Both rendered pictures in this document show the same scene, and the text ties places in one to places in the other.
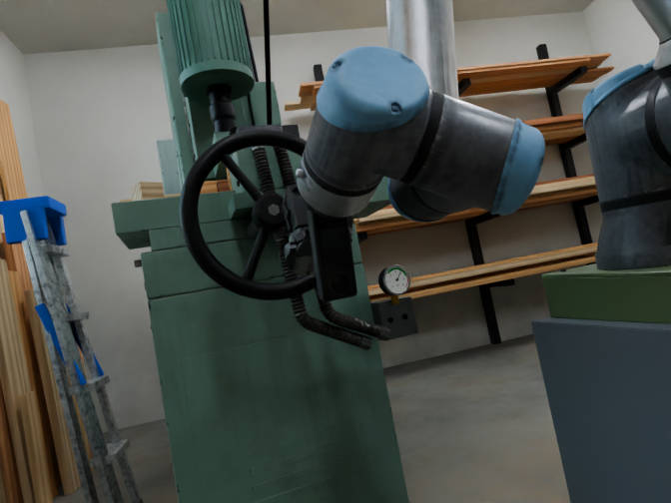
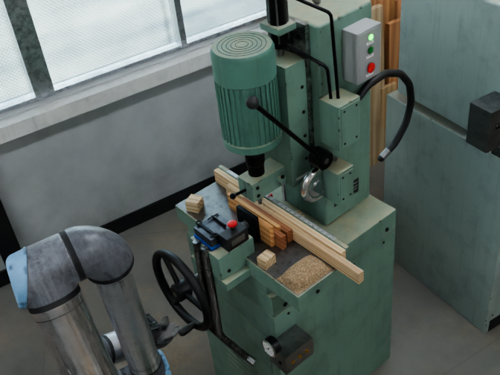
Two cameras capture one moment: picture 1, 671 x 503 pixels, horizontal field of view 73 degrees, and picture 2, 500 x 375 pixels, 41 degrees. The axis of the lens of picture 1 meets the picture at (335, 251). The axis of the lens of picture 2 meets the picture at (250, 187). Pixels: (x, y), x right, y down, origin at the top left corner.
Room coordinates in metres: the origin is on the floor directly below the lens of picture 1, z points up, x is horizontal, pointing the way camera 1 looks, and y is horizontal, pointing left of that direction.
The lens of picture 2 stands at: (0.56, -1.39, 2.31)
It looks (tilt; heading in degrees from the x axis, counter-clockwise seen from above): 38 degrees down; 73
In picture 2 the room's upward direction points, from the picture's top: 7 degrees counter-clockwise
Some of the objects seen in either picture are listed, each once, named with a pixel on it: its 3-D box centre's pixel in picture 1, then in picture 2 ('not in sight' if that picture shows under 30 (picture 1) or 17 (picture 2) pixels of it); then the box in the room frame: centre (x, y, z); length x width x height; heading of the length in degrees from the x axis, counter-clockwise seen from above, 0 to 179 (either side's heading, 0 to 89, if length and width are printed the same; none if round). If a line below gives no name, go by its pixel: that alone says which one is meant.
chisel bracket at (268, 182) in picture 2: (230, 158); (263, 181); (1.08, 0.21, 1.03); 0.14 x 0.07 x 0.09; 19
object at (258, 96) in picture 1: (263, 112); (340, 119); (1.32, 0.14, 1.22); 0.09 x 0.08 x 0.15; 19
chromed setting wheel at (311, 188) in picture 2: not in sight; (315, 184); (1.23, 0.13, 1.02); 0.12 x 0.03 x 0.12; 19
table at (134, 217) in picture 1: (266, 207); (245, 245); (0.98, 0.13, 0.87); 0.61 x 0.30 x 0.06; 109
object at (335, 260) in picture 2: not in sight; (288, 229); (1.11, 0.08, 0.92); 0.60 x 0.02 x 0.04; 109
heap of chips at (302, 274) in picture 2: not in sight; (304, 269); (1.08, -0.10, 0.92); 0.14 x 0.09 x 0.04; 19
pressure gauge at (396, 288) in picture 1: (393, 284); (272, 347); (0.95, -0.11, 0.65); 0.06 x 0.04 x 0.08; 109
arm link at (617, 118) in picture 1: (650, 132); not in sight; (0.65, -0.48, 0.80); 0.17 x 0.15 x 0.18; 8
